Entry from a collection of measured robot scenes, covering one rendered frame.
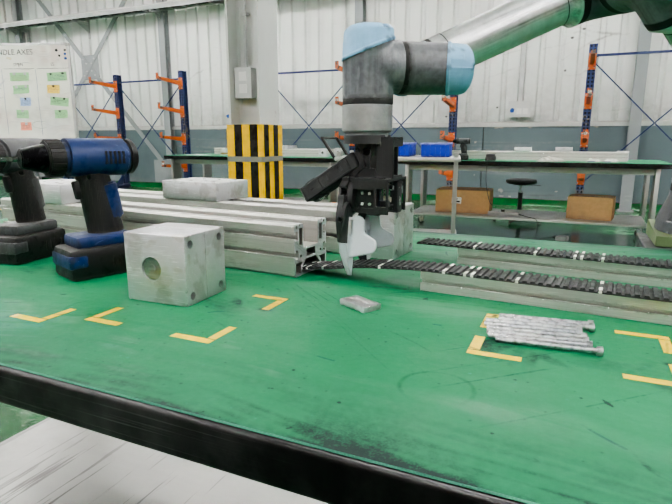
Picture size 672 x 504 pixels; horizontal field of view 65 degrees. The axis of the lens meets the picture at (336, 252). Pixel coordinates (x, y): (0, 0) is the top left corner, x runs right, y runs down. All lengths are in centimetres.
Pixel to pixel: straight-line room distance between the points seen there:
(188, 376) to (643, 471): 37
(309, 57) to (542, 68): 374
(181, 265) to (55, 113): 575
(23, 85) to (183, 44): 495
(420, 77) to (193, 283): 43
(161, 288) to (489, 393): 45
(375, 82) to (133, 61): 1114
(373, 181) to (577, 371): 38
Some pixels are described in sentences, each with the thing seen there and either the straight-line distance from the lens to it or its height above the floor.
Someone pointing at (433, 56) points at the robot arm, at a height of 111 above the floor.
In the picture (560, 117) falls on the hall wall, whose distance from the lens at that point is 842.
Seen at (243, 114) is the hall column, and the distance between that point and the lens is 437.
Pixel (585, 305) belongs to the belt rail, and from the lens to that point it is 75.
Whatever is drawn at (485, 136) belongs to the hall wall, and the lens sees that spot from 851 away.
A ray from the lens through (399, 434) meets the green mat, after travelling 42.
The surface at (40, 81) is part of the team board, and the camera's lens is 651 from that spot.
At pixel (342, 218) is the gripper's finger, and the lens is 78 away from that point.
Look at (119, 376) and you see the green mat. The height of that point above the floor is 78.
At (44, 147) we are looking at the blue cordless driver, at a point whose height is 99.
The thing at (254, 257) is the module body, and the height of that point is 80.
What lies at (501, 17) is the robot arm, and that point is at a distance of 101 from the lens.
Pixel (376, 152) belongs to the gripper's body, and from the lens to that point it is 79.
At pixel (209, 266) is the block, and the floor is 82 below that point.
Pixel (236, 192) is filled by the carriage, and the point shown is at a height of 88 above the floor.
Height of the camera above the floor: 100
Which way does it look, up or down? 12 degrees down
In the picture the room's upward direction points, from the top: straight up
